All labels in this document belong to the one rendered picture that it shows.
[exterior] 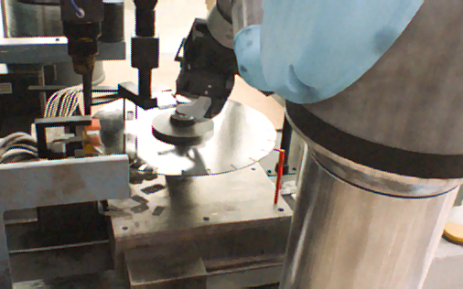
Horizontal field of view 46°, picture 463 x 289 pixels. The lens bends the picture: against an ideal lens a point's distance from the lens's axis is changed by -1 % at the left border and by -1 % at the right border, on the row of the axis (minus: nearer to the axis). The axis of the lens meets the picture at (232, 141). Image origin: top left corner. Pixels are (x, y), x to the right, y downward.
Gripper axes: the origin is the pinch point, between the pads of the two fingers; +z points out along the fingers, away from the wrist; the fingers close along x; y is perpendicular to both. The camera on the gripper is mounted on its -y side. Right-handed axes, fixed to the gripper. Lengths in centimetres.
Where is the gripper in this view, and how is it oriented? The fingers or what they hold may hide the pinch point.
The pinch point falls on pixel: (201, 115)
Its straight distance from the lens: 92.8
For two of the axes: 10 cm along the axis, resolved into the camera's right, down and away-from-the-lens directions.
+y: -9.3, -1.3, -3.3
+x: 0.7, 8.4, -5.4
